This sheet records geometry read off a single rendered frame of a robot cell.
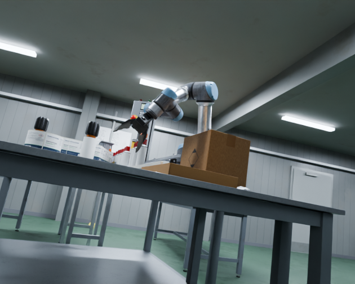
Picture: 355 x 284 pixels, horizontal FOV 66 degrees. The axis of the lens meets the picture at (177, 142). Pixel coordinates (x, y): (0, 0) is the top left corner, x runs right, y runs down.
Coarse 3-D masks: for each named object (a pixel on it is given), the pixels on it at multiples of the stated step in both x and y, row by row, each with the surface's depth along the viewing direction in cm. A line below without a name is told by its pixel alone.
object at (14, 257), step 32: (0, 160) 67; (32, 160) 70; (0, 192) 231; (128, 192) 79; (160, 192) 83; (192, 192) 88; (320, 224) 109; (0, 256) 180; (32, 256) 192; (64, 256) 205; (96, 256) 221; (128, 256) 240; (192, 256) 191; (320, 256) 106
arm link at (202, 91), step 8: (192, 88) 173; (200, 88) 170; (208, 88) 167; (216, 88) 174; (192, 96) 175; (200, 96) 171; (208, 96) 169; (216, 96) 173; (200, 104) 172; (208, 104) 171; (200, 112) 173; (208, 112) 173; (200, 120) 174; (208, 120) 173; (200, 128) 174; (208, 128) 174
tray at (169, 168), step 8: (144, 168) 107; (152, 168) 99; (160, 168) 91; (168, 168) 85; (176, 168) 85; (184, 168) 86; (192, 168) 88; (184, 176) 86; (192, 176) 87; (200, 176) 88; (208, 176) 90; (216, 176) 91; (224, 176) 92; (232, 176) 94; (224, 184) 92; (232, 184) 93
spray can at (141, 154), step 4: (144, 140) 161; (144, 144) 161; (140, 148) 160; (144, 148) 160; (140, 152) 159; (144, 152) 160; (140, 156) 158; (144, 156) 159; (136, 160) 159; (140, 160) 158; (144, 160) 160; (136, 164) 158; (140, 164) 158
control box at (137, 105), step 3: (135, 102) 215; (138, 102) 214; (141, 102) 214; (144, 102) 213; (147, 102) 213; (150, 102) 213; (135, 105) 214; (138, 105) 214; (132, 108) 214; (135, 108) 213; (138, 108) 213; (132, 111) 213; (135, 111) 213; (138, 111) 212; (141, 111) 212; (132, 114) 213; (135, 114) 212; (138, 114) 212
